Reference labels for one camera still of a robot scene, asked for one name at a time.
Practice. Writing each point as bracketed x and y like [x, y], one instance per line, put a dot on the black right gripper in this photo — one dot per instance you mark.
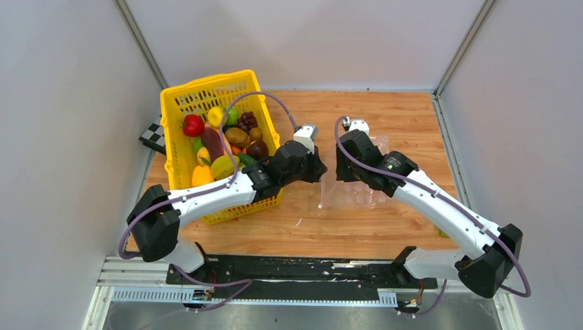
[342, 174]

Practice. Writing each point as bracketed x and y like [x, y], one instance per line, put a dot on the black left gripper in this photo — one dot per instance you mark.
[318, 168]

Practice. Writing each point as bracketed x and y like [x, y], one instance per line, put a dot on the clear zip top bag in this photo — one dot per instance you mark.
[347, 195]

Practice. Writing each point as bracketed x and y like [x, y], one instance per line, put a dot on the green cucumber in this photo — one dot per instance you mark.
[246, 160]

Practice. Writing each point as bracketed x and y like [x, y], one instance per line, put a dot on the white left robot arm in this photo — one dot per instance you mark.
[157, 217]

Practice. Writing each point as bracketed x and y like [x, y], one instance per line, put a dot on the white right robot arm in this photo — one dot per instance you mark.
[487, 258]

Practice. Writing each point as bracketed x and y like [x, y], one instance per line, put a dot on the dark purple mangosteen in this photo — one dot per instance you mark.
[257, 150]

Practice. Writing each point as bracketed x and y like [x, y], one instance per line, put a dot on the dark purple grapes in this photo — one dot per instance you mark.
[247, 121]

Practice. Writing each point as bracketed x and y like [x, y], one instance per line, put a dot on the brown kiwi potato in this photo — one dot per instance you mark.
[237, 137]

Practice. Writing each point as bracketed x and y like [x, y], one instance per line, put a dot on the yellow green mango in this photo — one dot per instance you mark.
[222, 167]

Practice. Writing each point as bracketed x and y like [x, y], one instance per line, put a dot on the yellow plastic basket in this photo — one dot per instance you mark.
[198, 97]

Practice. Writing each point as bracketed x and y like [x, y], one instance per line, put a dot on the yellow fruit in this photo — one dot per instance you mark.
[203, 157]

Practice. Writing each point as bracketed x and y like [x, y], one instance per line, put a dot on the yellow lemon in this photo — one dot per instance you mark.
[215, 116]

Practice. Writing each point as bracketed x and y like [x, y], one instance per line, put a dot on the yellow bell pepper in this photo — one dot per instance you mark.
[201, 175]

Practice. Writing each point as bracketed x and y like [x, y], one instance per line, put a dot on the green leafy vegetable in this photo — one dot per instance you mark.
[196, 145]

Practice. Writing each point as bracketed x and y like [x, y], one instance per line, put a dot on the red tomato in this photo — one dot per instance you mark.
[193, 125]

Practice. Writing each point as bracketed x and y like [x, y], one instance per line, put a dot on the black white checkerboard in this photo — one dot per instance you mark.
[153, 137]

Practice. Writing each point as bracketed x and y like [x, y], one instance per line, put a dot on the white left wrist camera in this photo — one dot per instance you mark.
[306, 135]

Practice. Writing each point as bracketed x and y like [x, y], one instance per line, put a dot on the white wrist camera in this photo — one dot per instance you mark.
[355, 125]
[306, 135]

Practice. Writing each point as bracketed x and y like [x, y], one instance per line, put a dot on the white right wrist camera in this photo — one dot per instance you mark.
[355, 125]

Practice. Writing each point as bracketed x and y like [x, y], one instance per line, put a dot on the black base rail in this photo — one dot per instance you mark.
[307, 279]

